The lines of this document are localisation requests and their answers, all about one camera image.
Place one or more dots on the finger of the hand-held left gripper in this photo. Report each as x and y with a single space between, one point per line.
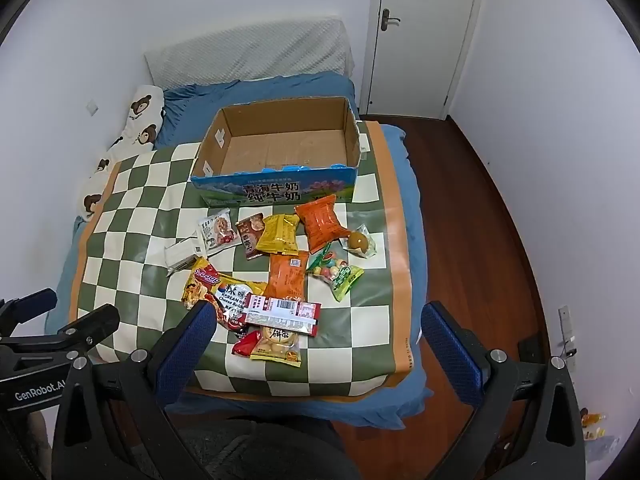
30 306
92 324

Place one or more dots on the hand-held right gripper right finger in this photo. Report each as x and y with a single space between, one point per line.
451 355

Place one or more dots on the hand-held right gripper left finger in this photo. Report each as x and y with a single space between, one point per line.
186 355

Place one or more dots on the small red snack packet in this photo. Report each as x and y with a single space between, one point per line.
244 346

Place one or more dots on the yellow instant noodle packet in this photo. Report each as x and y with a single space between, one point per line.
212 290

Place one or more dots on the yellow cookie packet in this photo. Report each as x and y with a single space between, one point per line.
277 344

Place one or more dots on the orange snack packet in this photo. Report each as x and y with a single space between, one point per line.
287 276

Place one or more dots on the brown snack packet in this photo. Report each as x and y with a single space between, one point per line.
250 234

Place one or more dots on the colourful candy ball packet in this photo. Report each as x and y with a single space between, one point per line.
336 271

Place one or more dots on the yellow snack packet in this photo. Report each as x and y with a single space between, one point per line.
280 234

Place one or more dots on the orange puffed snack bag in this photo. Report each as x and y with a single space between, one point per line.
322 220

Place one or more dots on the cardboard box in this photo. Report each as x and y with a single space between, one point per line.
280 152

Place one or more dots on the small white paper box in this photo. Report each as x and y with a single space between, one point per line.
180 255

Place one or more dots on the green white checkered blanket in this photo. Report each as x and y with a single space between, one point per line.
150 240

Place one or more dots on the person's dark trousers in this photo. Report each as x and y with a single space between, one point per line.
250 450

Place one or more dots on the white snack packet red print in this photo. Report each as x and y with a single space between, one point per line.
216 230

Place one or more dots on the clear braised egg packet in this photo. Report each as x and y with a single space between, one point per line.
361 242

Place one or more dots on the small orange yellow items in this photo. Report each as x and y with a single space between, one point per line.
592 422

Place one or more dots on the white bear print pillow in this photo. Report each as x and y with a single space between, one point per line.
132 135

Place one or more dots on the blue bed sheet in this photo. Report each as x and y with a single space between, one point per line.
200 105

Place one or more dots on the white textured pillow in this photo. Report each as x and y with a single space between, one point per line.
250 52

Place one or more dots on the white door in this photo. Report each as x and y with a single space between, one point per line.
425 30

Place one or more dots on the white wall socket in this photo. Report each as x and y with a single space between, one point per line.
566 321

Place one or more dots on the white wall switch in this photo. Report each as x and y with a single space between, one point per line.
92 106

